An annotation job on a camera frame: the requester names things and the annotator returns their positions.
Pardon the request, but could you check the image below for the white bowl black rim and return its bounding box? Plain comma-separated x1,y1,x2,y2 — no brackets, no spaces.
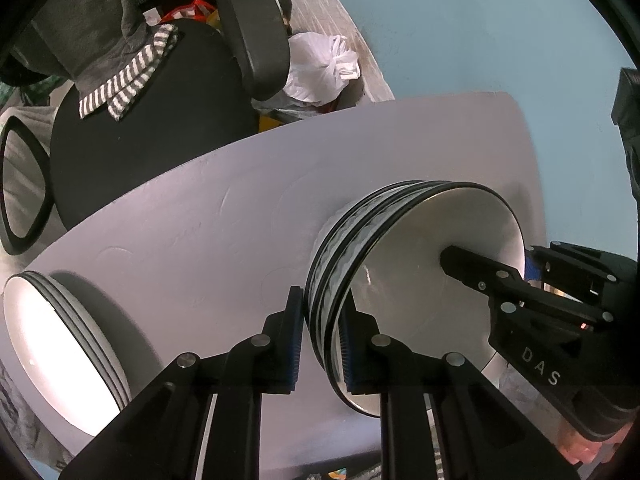
305,180,525,417

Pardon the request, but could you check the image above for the right hand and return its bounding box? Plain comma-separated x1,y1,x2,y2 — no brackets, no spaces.
555,419,632,465

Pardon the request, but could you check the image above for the large white plate stack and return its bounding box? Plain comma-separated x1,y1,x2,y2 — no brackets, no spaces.
3,271,131,437

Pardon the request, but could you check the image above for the black office chair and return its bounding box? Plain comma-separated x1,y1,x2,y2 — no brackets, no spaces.
1,0,290,255

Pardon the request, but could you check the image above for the white plastic bag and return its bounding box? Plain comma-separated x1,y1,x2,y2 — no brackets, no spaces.
283,32,361,106

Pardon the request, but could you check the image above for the grey striped garment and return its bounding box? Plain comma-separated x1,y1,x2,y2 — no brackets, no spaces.
1,0,178,122

